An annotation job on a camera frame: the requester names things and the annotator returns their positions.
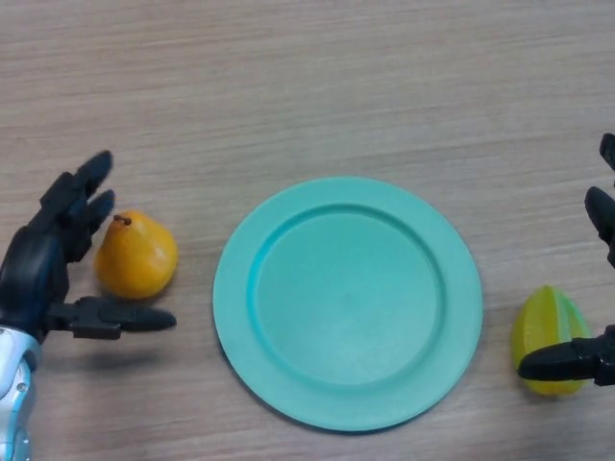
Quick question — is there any yellow-green starfruit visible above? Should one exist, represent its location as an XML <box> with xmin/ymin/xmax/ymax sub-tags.
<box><xmin>509</xmin><ymin>284</ymin><xmax>593</xmax><ymax>398</ymax></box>

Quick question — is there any yellow pear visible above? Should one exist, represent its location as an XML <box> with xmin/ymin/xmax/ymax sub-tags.
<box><xmin>93</xmin><ymin>209</ymin><xmax>179</xmax><ymax>302</ymax></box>

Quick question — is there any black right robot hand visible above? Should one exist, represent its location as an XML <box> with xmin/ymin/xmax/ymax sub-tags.
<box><xmin>517</xmin><ymin>133</ymin><xmax>615</xmax><ymax>388</ymax></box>

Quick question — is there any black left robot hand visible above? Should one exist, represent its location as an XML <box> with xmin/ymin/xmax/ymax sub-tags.
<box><xmin>0</xmin><ymin>150</ymin><xmax>178</xmax><ymax>345</ymax></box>

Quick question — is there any green round plate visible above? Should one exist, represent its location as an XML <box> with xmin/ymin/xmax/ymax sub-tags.
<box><xmin>212</xmin><ymin>176</ymin><xmax>484</xmax><ymax>432</ymax></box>

